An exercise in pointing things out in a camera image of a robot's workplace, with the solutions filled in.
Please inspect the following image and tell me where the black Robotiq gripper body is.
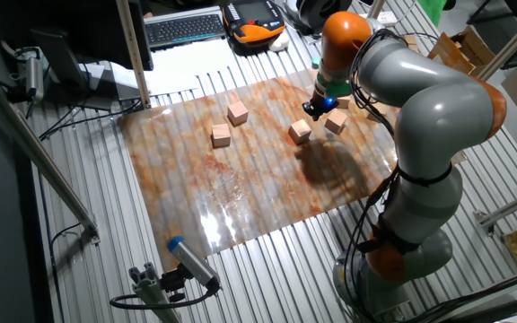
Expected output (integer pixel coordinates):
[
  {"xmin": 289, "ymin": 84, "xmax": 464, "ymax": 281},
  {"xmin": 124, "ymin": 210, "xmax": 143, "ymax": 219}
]
[{"xmin": 311, "ymin": 94, "xmax": 338, "ymax": 115}]

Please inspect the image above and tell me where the white computer mouse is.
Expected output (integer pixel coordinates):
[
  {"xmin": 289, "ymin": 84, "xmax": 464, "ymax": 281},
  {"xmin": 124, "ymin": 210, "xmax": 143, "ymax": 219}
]
[{"xmin": 267, "ymin": 33, "xmax": 291, "ymax": 53}]

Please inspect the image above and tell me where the black round spool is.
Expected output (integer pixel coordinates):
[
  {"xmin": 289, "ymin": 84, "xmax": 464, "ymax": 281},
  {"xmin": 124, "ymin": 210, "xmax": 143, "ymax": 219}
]
[{"xmin": 285, "ymin": 0, "xmax": 354, "ymax": 36}]

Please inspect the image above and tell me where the orange marble pattern mat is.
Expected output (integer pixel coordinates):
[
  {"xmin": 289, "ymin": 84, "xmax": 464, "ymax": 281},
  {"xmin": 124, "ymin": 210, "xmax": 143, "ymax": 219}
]
[{"xmin": 117, "ymin": 66, "xmax": 399, "ymax": 272}]

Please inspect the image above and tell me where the orange black teach pendant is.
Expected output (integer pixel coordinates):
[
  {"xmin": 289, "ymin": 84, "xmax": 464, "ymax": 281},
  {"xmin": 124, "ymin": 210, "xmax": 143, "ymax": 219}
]
[{"xmin": 221, "ymin": 0, "xmax": 286, "ymax": 49}]

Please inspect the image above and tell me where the white power strip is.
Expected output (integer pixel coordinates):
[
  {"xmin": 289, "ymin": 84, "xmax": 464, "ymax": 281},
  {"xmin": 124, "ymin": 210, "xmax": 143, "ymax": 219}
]
[{"xmin": 372, "ymin": 11, "xmax": 399, "ymax": 27}]

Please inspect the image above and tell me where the spare wooden block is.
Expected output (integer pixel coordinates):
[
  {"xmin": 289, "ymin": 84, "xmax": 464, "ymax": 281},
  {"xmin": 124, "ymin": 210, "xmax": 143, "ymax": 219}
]
[{"xmin": 404, "ymin": 34, "xmax": 421, "ymax": 54}]

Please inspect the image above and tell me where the white paper sheet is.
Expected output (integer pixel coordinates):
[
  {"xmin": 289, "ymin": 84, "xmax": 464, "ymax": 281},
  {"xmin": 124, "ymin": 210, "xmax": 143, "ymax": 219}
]
[
  {"xmin": 144, "ymin": 74, "xmax": 201, "ymax": 96},
  {"xmin": 148, "ymin": 38, "xmax": 241, "ymax": 82}
]

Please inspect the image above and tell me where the green cloth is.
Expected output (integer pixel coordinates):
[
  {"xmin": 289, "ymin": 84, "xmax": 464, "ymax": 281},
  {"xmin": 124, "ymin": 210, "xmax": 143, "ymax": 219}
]
[{"xmin": 416, "ymin": 0, "xmax": 448, "ymax": 28}]

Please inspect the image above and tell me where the black computer keyboard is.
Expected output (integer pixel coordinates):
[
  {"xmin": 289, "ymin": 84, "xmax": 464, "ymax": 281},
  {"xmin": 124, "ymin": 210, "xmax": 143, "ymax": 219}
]
[{"xmin": 144, "ymin": 5, "xmax": 227, "ymax": 51}]

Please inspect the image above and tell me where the brown cardboard box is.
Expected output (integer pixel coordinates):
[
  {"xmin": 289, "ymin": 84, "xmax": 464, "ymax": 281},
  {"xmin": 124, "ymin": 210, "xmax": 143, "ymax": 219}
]
[{"xmin": 428, "ymin": 24, "xmax": 497, "ymax": 77}]

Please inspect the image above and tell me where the black computer monitor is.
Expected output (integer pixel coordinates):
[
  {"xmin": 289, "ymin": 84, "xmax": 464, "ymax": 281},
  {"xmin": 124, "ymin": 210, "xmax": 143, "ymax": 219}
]
[{"xmin": 0, "ymin": 0, "xmax": 154, "ymax": 72}]

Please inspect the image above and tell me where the grey monitor stand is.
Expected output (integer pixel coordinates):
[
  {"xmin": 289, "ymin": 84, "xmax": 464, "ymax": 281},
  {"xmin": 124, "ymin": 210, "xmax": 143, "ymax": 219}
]
[{"xmin": 31, "ymin": 28, "xmax": 144, "ymax": 112}]

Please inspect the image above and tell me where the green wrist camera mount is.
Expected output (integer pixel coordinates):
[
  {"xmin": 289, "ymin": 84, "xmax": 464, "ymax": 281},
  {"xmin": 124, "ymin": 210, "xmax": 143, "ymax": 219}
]
[{"xmin": 311, "ymin": 56, "xmax": 353, "ymax": 99}]

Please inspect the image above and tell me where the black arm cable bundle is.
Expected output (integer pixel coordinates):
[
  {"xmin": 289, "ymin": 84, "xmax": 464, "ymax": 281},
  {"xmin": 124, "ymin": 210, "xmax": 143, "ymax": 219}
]
[{"xmin": 341, "ymin": 27, "xmax": 439, "ymax": 323}]

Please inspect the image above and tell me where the beige upright frame post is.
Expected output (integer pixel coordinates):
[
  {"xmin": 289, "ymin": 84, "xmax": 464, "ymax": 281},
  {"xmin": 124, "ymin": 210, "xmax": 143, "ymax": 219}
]
[{"xmin": 114, "ymin": 0, "xmax": 153, "ymax": 111}]

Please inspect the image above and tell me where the silver camera with blue cap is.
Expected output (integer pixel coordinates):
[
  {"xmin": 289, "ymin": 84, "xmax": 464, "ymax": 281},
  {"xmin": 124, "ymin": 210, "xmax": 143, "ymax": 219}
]
[{"xmin": 166, "ymin": 235, "xmax": 223, "ymax": 292}]

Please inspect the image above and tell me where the aluminium frame beam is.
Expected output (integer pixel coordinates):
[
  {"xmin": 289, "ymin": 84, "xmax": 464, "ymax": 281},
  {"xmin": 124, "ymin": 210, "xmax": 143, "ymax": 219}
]
[
  {"xmin": 476, "ymin": 2, "xmax": 517, "ymax": 84},
  {"xmin": 472, "ymin": 183, "xmax": 517, "ymax": 237}
]

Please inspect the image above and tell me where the black table cable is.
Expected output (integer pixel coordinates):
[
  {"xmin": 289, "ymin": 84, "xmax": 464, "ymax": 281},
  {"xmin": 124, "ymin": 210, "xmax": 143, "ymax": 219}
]
[{"xmin": 38, "ymin": 98, "xmax": 144, "ymax": 141}]

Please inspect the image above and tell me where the aluminium profile camera mount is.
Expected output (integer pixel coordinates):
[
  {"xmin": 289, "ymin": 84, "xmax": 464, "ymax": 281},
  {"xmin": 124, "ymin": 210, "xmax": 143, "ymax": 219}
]
[{"xmin": 127, "ymin": 262, "xmax": 183, "ymax": 323}]

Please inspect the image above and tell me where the thick black floor cable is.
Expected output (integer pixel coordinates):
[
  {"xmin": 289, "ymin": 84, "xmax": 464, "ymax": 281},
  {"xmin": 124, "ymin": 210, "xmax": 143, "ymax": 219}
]
[{"xmin": 397, "ymin": 267, "xmax": 517, "ymax": 323}]

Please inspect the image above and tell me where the black camera cable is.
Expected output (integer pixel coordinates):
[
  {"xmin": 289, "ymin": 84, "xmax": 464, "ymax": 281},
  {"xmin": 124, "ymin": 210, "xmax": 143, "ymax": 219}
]
[{"xmin": 109, "ymin": 286, "xmax": 222, "ymax": 311}]

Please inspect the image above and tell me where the long aluminium frame rail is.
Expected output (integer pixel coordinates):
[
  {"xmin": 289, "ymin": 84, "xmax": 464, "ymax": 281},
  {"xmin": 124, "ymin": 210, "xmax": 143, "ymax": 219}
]
[{"xmin": 0, "ymin": 62, "xmax": 101, "ymax": 246}]

